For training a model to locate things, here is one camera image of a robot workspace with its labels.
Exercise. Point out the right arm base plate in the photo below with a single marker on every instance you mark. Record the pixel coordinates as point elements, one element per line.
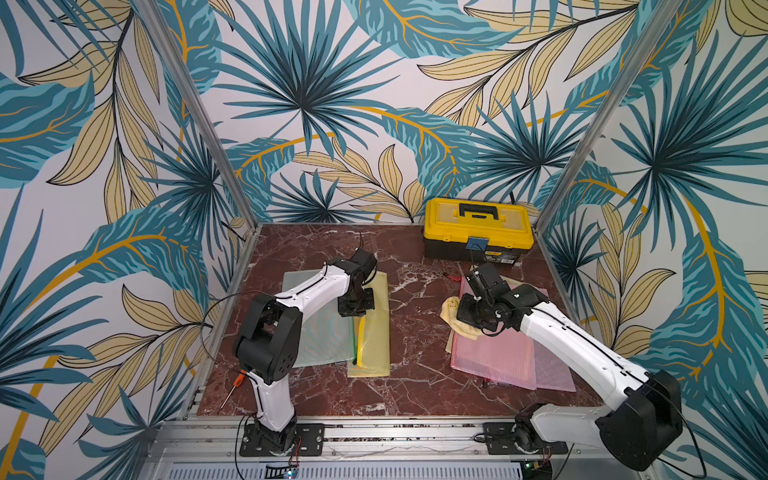
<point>508,438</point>

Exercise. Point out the orange handled screwdriver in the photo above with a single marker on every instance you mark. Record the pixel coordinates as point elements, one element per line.
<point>242,375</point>

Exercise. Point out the cream wiping cloth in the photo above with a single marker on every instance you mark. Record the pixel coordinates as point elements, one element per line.
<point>449,314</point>

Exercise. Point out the aluminium front rail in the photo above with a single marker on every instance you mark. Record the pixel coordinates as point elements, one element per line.
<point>367,448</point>

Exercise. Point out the green-zip clear mesh bag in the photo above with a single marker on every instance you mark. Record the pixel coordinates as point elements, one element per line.
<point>326,337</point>

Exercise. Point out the yellow-green mesh document bag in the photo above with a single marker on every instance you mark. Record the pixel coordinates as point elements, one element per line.
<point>372,335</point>

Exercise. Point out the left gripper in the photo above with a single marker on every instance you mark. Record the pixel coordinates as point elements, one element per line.
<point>348,312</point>

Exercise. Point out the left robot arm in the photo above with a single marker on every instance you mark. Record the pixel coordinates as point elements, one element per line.
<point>268,340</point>

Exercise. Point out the yellow black toolbox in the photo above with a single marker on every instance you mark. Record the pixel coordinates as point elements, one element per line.
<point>473,231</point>

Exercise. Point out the pink red-zip mesh bag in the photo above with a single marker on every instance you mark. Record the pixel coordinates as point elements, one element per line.
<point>507,358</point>

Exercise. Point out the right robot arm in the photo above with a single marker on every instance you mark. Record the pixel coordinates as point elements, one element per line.
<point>641,414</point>

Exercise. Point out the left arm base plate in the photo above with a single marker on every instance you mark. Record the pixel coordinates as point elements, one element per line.
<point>305,438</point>

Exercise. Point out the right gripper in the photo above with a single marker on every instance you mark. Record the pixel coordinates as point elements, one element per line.
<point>474,312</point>

